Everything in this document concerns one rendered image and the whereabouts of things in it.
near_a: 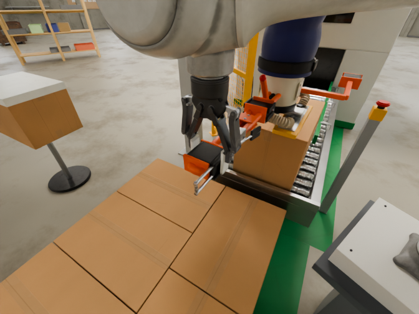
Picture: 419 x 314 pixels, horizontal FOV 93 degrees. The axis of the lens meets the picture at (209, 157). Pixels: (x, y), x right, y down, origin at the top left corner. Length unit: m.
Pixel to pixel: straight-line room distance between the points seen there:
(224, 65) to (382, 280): 0.81
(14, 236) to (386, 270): 2.40
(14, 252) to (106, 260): 1.18
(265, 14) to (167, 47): 0.09
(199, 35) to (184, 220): 1.07
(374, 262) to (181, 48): 0.88
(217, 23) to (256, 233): 1.06
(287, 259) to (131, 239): 1.13
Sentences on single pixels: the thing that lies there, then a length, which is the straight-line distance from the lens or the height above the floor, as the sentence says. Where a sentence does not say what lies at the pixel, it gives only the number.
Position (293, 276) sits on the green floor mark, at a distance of 1.73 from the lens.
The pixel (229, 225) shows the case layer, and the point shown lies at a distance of 1.16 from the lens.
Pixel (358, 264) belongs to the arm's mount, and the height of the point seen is 0.83.
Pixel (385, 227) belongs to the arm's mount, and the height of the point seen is 0.83.
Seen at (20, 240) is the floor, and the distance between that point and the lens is 2.31.
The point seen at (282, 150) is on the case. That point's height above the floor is 0.85.
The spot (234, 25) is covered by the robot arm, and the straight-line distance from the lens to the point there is 0.20.
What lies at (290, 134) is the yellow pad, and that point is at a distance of 0.88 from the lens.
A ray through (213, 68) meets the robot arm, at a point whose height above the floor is 1.43.
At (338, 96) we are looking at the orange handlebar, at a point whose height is 1.20.
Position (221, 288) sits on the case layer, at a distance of 1.03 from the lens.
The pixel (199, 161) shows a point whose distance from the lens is 0.47.
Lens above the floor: 1.52
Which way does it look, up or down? 38 degrees down
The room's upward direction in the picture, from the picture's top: straight up
